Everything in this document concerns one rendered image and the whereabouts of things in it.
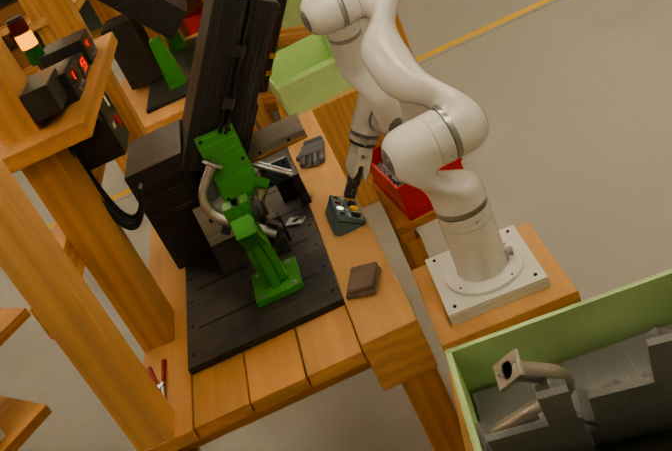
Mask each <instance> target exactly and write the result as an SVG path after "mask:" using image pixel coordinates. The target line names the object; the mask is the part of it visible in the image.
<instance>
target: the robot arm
mask: <svg viewBox="0 0 672 451"><path fill-rule="evenodd" d="M398 4H399V0H302V1H301V5H300V16H301V19H302V22H303V24H304V26H305V27H306V28H307V30H308V31H309V32H311V33H312V34H314V35H327V38H328V41H329V44H330V47H331V49H332V52H333V55H334V58H335V60H336V63H337V66H338V69H339V71H340V73H341V75H342V76H343V78H344V79H345V80H346V81H347V82H348V83H349V84H350V85H352V86H353V87H354V88H355V89H356V90H357V91H358V92H359V94H358V98H357V102H356V107H355V111H354V115H353V119H352V124H351V128H350V132H349V138H350V139H349V141H350V142H351V145H350V148H349V152H348V156H347V160H346V170H347V172H348V176H347V183H346V186H345V190H344V197H345V198H350V199H355V197H356V193H357V189H358V185H360V181H361V176H362V177H363V179H364V180H365V181H366V180H367V179H368V175H369V170H370V165H371V160H372V153H373V148H374V147H375V145H376V144H377V143H378V139H379V135H380V133H381V134H383V135H386V136H385V138H384V140H383V142H382V146H381V158H382V160H383V162H384V164H385V167H386V168H387V169H388V170H389V171H390V173H391V174H392V175H394V176H395V177H396V178H398V179H399V180H401V181H402V182H404V183H406V184H408V185H411V186H413V187H415V188H418V189H419V190H421V191H423V192H424V193H425V194H426V195H427V196H428V198H429V200H430V202H431V204H432V206H433V209H434V211H435V214H436V217H437V219H438V222H439V224H440V227H441V230H442V232H443V235H444V238H445V240H446V243H447V246H448V248H449V251H450V254H451V256H452V258H451V259H450V260H449V261H448V263H447V264H446V266H445V269H444V280H445V283H446V285H447V286H448V288H450V289H451V290H452V291H453V292H455V293H458V294H461V295H465V296H481V295H486V294H490V293H493V292H496V291H499V290H501V289H503V288H505V287H506V286H508V285H509V284H511V283H512V282H513V281H514V280H515V279H516V278H517V277H518V276H519V275H520V273H521V272H522V269H523V267H524V256H523V254H522V251H521V250H520V249H519V247H517V246H516V245H515V244H513V243H510V242H507V241H503V240H502V239H501V236H500V233H499V230H498V227H497V224H496V221H495V218H494V215H493V212H492V209H491V206H490V203H489V200H488V197H487V194H486V191H485V189H484V186H483V183H482V181H481V179H480V177H479V176H478V175H477V174H476V173H475V172H473V171H471V170H465V169H456V170H439V169H440V168H442V167H443V166H445V165H447V164H449V163H451V162H453V161H455V160H457V159H459V158H461V157H463V156H464V155H466V154H468V153H470V152H472V151H474V150H475V149H477V148H478V147H480V146H481V145H482V144H483V142H484V141H485V140H486V138H487V136H488V133H489V124H488V118H487V117H486V115H485V113H484V112H483V110H482V108H481V107H480V106H479V105H478V104H477V103H476V102H475V101H474V100H472V99H471V98H470V97H468V96H467V95H465V94H464V93H462V92H460V91H458V90H457V89H455V88H453V87H451V86H449V85H447V84H445V83H443V82H441V81H439V80H438V79H436V78H434V77H433V76H431V75H430V74H428V73H427V72H426V71H425V70H424V69H423V68H422V67H421V66H420V65H419V63H418V62H417V61H416V60H415V58H414V57H413V55H412V54H411V52H410V51H409V49H408V48H407V46H406V44H405V43H404V41H403V40H402V38H401V36H400V35H399V33H398V31H397V28H396V23H395V20H396V14H397V9H398ZM362 18H368V19H369V20H370V22H369V25H368V27H367V30H366V32H365V34H364V35H363V32H362V29H361V25H360V22H359V20H360V19H362ZM398 100H399V101H403V102H409V103H415V104H420V105H423V106H425V107H427V108H429V109H430V110H428V111H426V112H424V113H422V114H420V115H418V116H417V117H415V118H413V119H411V120H409V121H407V122H405V123H403V116H402V112H401V108H400V104H399V101H398Z"/></svg>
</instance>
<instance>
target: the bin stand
mask: <svg viewBox="0 0 672 451"><path fill-rule="evenodd" d="M372 186H373V188H374V190H375V193H376V195H377V197H378V199H379V201H380V203H381V204H382V206H383V208H384V210H385V212H386V214H387V216H388V219H389V221H390V223H391V226H392V228H393V230H394V232H395V235H396V237H397V239H398V242H399V244H400V246H401V249H402V251H403V253H404V256H405V258H406V260H407V262H408V265H409V267H410V269H411V272H412V270H413V269H416V268H418V267H421V266H423V265H426V262H425V260H426V259H429V255H428V253H427V250H426V248H425V246H424V243H423V241H422V238H421V236H420V235H419V233H418V232H417V230H415V231H413V229H415V228H417V227H419V226H421V225H424V224H426V223H428V222H430V221H432V220H434V219H437V217H436V214H435V211H434V209H433V210H431V211H430V212H428V213H426V214H424V215H422V216H420V217H418V218H416V219H415V220H413V221H410V220H409V219H408V218H407V217H406V216H405V215H404V214H403V212H402V211H401V210H400V209H399V208H398V207H397V206H396V205H395V204H394V203H393V202H392V201H391V200H390V199H389V198H388V197H387V196H386V195H385V193H384V192H383V191H382V190H381V189H380V188H379V187H378V186H377V185H376V184H375V182H374V183H372Z"/></svg>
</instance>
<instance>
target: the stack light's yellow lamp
mask: <svg viewBox="0 0 672 451"><path fill-rule="evenodd" d="M14 39H15V40H16V42H17V43H18V45H19V47H20V48H21V50H22V51H23V52H26V51H29V50H31V49H33V48H35V47H36V46H38V45H39V43H38V41H37V39H36V37H35V36H34V34H33V33H32V31H31V30H29V31H28V32H26V33H24V34H22V35H20V36H18V37H15V38H14Z"/></svg>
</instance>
